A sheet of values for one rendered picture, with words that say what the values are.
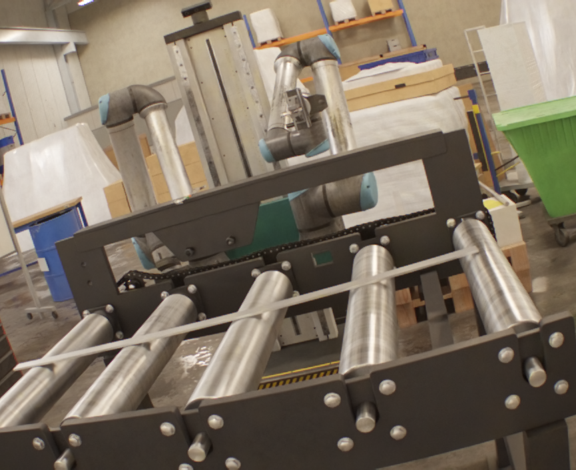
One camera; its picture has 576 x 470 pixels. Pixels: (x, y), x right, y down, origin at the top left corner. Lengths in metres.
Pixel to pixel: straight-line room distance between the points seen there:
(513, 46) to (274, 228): 3.07
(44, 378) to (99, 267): 0.55
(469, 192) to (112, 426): 1.22
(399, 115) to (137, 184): 2.88
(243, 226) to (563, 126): 2.58
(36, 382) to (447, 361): 1.06
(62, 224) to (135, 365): 5.73
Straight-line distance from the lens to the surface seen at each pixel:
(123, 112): 2.61
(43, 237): 7.30
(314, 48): 2.74
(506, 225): 3.68
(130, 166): 2.64
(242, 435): 1.17
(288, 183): 1.95
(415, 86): 5.13
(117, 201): 11.96
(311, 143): 2.30
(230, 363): 1.38
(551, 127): 4.14
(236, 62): 2.81
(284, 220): 2.81
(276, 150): 2.34
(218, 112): 2.88
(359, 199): 2.57
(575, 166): 4.25
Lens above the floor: 1.39
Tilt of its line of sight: 12 degrees down
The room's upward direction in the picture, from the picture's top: 17 degrees counter-clockwise
